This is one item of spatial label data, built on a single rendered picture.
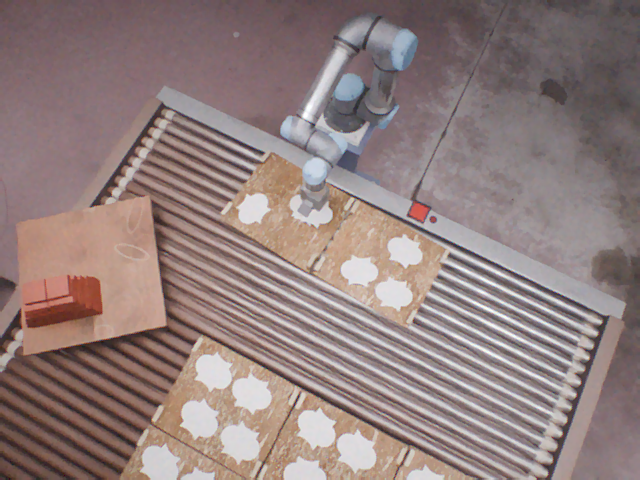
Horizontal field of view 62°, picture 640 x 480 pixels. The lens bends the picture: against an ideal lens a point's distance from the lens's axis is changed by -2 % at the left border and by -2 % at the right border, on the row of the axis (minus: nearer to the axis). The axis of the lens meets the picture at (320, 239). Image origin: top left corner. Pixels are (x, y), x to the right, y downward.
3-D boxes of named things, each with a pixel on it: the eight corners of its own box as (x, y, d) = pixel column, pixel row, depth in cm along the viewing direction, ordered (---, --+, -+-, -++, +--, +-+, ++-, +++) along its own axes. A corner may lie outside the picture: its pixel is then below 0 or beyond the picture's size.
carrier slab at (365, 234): (357, 200, 216) (357, 199, 214) (449, 251, 209) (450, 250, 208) (312, 274, 206) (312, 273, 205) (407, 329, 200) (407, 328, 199)
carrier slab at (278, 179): (269, 151, 222) (269, 149, 220) (355, 201, 216) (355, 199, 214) (220, 219, 213) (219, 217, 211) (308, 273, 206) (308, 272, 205)
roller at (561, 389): (129, 167, 224) (125, 162, 220) (572, 389, 198) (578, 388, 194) (123, 177, 223) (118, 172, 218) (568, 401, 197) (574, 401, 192)
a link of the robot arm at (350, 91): (341, 83, 222) (343, 64, 209) (370, 99, 220) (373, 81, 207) (326, 105, 219) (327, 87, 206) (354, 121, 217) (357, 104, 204)
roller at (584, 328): (161, 120, 231) (158, 114, 226) (594, 329, 205) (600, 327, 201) (155, 129, 230) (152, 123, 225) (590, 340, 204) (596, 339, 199)
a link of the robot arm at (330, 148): (321, 122, 178) (303, 147, 175) (350, 139, 176) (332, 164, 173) (320, 133, 185) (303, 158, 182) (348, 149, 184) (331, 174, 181)
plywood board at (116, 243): (19, 224, 201) (16, 222, 199) (150, 197, 204) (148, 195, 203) (26, 356, 186) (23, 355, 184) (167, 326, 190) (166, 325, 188)
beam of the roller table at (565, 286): (167, 92, 238) (164, 84, 232) (618, 305, 210) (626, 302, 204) (157, 107, 235) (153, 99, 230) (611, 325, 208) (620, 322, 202)
